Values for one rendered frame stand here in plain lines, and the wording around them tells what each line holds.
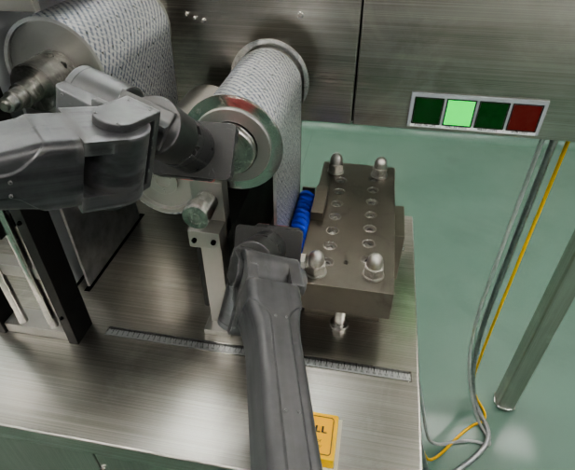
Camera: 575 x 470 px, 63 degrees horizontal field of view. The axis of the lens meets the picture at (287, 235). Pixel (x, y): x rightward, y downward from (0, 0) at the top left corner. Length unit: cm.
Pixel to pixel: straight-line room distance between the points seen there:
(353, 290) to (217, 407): 28
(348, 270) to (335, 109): 36
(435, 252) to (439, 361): 68
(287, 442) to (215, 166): 31
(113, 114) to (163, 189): 37
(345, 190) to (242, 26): 38
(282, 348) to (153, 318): 50
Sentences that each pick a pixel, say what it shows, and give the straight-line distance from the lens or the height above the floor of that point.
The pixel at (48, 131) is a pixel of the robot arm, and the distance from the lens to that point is 40.
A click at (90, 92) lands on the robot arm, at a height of 140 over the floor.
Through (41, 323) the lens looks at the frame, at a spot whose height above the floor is 92.
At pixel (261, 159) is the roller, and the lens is 68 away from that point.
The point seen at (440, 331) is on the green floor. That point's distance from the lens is 215.
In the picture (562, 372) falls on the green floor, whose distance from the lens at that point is 220.
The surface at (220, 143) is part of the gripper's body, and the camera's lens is 56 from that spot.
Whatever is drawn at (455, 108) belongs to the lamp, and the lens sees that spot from 99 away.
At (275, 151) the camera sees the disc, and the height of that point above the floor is 125.
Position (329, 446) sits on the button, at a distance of 73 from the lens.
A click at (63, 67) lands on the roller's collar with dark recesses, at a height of 135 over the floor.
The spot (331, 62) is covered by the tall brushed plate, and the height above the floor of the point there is 126.
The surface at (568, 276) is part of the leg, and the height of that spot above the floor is 67.
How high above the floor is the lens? 157
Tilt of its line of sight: 39 degrees down
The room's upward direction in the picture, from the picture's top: straight up
